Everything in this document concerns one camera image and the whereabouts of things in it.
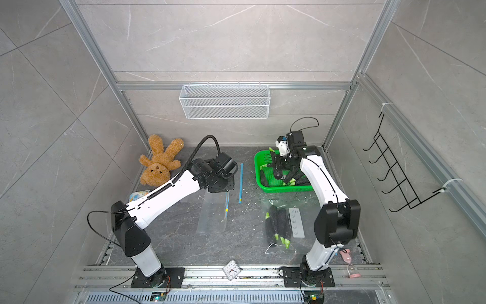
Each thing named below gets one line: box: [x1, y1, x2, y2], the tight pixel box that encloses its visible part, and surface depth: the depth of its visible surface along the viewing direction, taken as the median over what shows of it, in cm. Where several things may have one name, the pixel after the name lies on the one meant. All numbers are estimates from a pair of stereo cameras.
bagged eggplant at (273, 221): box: [269, 205, 280, 241], surface depth 87 cm
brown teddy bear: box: [138, 134, 185, 187], surface depth 106 cm
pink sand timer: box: [339, 248, 362, 279], surface depth 76 cm
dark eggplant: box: [277, 207, 292, 250], surface depth 86 cm
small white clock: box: [222, 259, 242, 281], surface depth 76 cm
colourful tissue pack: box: [129, 190, 150, 203], surface depth 94 cm
